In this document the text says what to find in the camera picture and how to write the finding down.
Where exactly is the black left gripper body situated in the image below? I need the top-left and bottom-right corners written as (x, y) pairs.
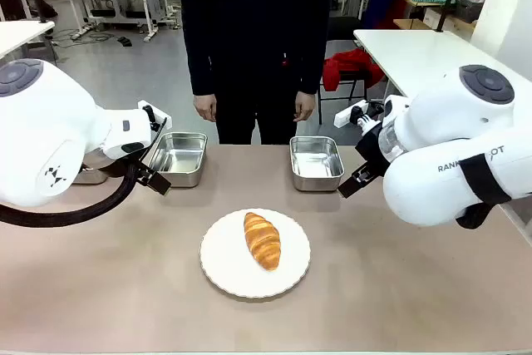
top-left (132, 158), bottom-right (154, 185)

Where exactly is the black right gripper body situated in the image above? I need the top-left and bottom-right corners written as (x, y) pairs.
top-left (355, 121), bottom-right (392, 178)

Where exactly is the person's left forearm black sleeve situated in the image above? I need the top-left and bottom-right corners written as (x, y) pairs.
top-left (295, 26), bottom-right (332, 95)

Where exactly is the person's right forearm black sleeve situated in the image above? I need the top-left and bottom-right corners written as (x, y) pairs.
top-left (182, 26), bottom-right (218, 96)

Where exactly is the steel rectangular container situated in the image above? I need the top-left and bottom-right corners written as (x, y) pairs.
top-left (145, 131), bottom-right (209, 189)
top-left (72, 165), bottom-right (110, 186)
top-left (288, 136), bottom-right (346, 193)

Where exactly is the golden croissant bread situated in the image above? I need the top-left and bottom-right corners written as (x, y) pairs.
top-left (243, 211), bottom-right (283, 272)

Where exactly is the person's left hand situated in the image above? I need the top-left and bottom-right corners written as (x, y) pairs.
top-left (292, 91), bottom-right (316, 123)

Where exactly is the person's right hand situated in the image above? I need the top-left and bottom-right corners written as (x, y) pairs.
top-left (193, 93), bottom-right (219, 122)

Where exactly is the red cloth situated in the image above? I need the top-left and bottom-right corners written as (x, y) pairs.
top-left (321, 47), bottom-right (387, 92)

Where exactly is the white scalloped plate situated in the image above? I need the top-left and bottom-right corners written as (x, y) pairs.
top-left (199, 207), bottom-right (313, 300)

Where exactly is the large white side table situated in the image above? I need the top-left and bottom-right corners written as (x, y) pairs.
top-left (352, 28), bottom-right (532, 101)

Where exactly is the black folding chair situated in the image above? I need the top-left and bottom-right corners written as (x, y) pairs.
top-left (318, 16), bottom-right (373, 126)

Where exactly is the wooden shelf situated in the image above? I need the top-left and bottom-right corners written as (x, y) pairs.
top-left (392, 0), bottom-right (477, 38)

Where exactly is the white power strip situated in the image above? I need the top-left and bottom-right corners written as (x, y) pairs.
top-left (69, 27), bottom-right (96, 42)

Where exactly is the grey plastic basket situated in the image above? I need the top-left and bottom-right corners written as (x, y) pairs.
top-left (454, 0), bottom-right (486, 24)

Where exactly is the person in black clothes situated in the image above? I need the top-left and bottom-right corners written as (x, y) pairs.
top-left (177, 0), bottom-right (336, 146)

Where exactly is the small white side table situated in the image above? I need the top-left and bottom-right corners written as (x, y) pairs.
top-left (0, 20), bottom-right (57, 62)

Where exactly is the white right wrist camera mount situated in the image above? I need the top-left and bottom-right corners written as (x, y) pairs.
top-left (333, 100), bottom-right (386, 129)

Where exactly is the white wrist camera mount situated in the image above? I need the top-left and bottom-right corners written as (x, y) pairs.
top-left (333, 100), bottom-right (386, 129)
top-left (137, 99), bottom-right (174, 132)

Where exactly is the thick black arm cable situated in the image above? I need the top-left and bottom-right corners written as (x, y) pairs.
top-left (0, 161), bottom-right (141, 229)

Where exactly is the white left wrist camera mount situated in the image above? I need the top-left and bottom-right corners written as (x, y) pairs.
top-left (137, 99), bottom-right (174, 132)

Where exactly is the black velcro strap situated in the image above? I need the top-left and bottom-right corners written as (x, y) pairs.
top-left (456, 154), bottom-right (513, 230)

